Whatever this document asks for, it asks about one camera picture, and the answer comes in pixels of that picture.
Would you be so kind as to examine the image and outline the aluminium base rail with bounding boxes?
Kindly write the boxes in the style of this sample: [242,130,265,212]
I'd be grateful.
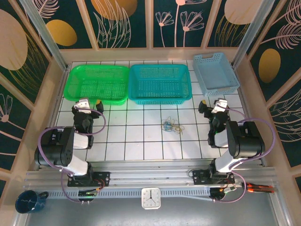
[24,160,279,189]

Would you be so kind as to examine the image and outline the green plastic basket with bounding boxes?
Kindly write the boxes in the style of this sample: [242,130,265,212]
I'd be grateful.
[63,65,130,106]

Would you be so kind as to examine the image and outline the black controller board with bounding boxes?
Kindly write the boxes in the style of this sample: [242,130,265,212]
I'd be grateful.
[210,187,237,201]
[78,189,98,198]

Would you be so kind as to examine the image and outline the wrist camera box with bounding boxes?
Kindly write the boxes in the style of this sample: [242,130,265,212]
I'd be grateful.
[211,98,229,114]
[75,98,91,114]

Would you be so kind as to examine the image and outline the aluminium frame post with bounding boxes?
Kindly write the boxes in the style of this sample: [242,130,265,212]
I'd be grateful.
[231,0,275,69]
[18,0,69,72]

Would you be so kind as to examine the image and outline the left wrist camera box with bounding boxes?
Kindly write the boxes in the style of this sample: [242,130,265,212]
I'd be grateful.
[75,98,91,114]

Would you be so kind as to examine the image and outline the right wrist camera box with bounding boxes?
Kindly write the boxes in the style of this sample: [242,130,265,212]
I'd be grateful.
[211,98,229,114]

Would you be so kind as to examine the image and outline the orange black screwdriver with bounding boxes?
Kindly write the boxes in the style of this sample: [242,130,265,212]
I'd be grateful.
[246,187,274,194]
[244,182,275,189]

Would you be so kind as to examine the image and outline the light blue plastic basket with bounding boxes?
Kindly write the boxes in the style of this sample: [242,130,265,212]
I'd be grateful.
[192,52,240,97]

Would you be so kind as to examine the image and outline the dark blue mug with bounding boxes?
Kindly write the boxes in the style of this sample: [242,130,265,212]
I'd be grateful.
[15,190,49,214]

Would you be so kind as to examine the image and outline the grey slotted cable duct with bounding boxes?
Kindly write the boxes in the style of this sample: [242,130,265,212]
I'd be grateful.
[46,187,214,199]

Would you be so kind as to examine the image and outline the pile of rubber bands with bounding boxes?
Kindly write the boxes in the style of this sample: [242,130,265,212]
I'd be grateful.
[162,121,175,132]

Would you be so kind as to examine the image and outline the teal plastic basket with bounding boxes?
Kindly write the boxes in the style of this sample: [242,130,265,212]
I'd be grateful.
[128,64,193,106]

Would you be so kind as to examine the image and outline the white square clock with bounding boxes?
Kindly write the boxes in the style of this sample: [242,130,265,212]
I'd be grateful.
[141,187,161,210]

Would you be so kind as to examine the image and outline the black mounting plate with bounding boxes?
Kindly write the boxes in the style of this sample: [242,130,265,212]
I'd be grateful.
[192,169,236,186]
[67,171,111,187]

